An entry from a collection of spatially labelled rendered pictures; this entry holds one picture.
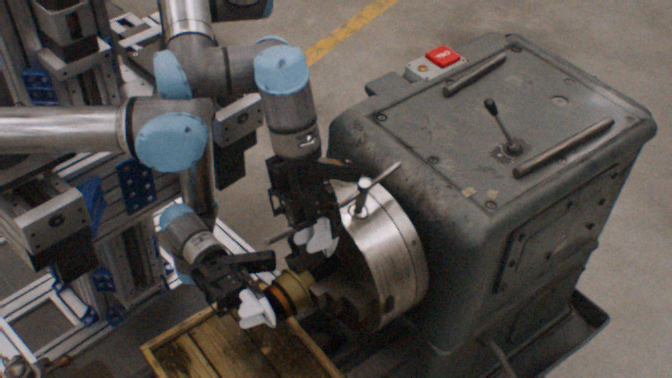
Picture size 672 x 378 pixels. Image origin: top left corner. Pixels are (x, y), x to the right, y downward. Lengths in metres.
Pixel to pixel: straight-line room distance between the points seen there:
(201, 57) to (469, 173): 0.60
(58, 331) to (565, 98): 1.71
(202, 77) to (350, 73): 2.69
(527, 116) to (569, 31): 2.75
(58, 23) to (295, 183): 0.78
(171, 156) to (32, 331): 1.36
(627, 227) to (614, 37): 1.43
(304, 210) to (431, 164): 0.42
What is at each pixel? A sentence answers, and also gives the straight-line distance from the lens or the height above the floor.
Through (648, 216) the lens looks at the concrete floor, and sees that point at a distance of 3.35.
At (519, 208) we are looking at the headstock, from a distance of 1.41.
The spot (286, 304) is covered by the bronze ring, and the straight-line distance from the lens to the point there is 1.39.
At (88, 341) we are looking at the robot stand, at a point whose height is 0.23.
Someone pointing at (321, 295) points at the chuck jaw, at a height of 1.10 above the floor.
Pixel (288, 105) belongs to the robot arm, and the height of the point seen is 1.59.
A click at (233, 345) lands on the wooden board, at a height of 0.88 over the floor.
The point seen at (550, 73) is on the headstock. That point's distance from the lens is 1.75.
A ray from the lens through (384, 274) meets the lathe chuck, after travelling 1.35.
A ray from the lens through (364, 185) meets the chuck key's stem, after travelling 1.29.
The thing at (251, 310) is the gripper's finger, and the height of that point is 1.10.
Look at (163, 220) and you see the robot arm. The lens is 1.56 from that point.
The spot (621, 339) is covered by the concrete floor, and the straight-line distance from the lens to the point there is 2.90.
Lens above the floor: 2.24
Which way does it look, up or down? 46 degrees down
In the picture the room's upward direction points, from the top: 3 degrees clockwise
